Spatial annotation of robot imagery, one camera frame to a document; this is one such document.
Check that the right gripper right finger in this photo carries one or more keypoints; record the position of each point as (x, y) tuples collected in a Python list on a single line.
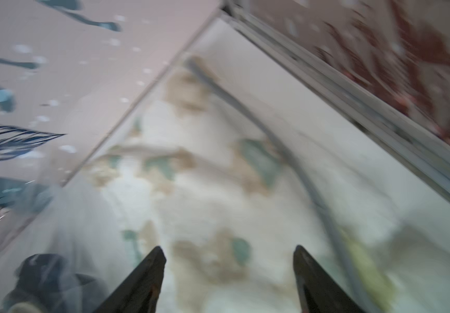
[(318, 292)]

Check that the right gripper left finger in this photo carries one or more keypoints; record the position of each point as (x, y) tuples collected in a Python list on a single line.
[(140, 291)]

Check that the clear plastic vacuum bag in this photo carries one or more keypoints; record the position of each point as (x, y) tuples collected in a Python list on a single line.
[(74, 221)]

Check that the white patterned blanket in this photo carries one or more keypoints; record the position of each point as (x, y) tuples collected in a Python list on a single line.
[(195, 172)]

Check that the teal bear print blanket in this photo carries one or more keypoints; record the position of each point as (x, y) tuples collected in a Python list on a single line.
[(49, 283)]

